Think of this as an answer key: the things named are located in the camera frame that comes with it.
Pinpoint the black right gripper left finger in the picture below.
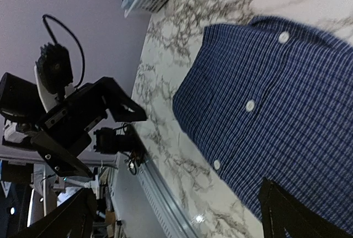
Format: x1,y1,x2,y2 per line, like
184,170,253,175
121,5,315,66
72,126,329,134
14,188,97,238

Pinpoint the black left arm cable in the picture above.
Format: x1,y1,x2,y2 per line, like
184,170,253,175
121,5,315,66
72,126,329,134
41,14,85,89

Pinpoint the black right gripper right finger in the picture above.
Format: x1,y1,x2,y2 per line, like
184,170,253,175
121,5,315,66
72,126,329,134
258,178,352,238

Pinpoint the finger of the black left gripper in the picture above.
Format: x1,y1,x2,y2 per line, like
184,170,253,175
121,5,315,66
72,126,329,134
31,131,93,178
93,77,147,123

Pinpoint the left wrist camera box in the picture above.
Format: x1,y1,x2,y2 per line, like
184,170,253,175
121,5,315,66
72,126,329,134
34,43,76,112

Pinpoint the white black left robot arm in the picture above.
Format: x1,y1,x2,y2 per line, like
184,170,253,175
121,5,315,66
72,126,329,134
1,73,147,178

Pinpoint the blue checked shirt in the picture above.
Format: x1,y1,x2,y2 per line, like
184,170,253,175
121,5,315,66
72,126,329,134
173,16,352,233

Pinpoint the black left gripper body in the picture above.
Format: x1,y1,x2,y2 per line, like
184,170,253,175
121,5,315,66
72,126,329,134
36,83,108,152

